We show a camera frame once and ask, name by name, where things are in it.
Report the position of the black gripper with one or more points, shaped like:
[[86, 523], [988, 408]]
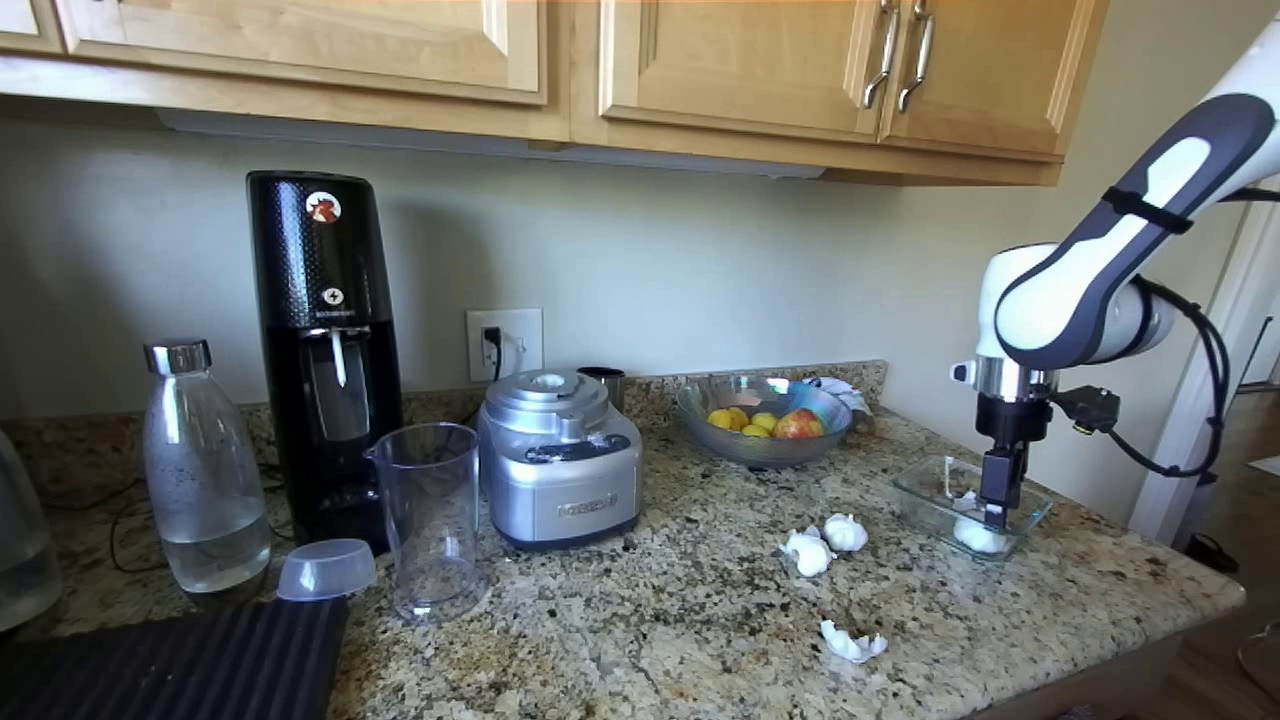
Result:
[[1015, 426]]

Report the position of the white garlic bulb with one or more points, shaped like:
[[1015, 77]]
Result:
[[979, 543], [809, 555], [848, 534]]

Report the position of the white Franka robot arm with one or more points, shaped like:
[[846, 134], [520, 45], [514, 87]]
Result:
[[1104, 266]]

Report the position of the square clear glass bowl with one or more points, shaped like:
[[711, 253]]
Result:
[[1035, 505]]

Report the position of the grey glass fruit bowl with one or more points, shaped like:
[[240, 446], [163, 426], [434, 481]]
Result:
[[764, 453]]

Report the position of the blue white snack bag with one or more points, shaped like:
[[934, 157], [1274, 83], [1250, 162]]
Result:
[[837, 391]]

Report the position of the red orange apple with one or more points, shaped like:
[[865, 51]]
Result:
[[799, 426]]

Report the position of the yellow lemon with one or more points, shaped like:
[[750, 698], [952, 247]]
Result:
[[724, 418], [760, 426]]

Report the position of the dark metal pot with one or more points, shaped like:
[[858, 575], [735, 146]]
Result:
[[601, 372]]

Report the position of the small food processor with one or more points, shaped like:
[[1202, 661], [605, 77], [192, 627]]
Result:
[[562, 464]]

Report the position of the black power plug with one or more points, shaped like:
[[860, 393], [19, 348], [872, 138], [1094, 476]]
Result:
[[495, 348]]

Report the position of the clear plastic measuring cup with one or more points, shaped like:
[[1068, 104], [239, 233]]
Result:
[[426, 534]]

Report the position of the translucent plastic lid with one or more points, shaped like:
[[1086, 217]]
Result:
[[324, 570]]

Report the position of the black soda maker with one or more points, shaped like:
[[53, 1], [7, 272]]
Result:
[[321, 401]]

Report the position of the wooden upper cabinets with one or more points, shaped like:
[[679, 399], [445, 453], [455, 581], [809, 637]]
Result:
[[403, 52]]

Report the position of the clear bottle with silver cap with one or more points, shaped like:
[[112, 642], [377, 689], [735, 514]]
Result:
[[202, 492]]

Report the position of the black ribbed drying mat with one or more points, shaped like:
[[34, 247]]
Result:
[[175, 661]]

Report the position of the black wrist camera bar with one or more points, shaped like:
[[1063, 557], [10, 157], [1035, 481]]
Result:
[[1086, 408]]

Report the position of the white door frame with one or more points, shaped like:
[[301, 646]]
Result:
[[1180, 514]]

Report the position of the white wall outlet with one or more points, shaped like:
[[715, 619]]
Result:
[[520, 340]]

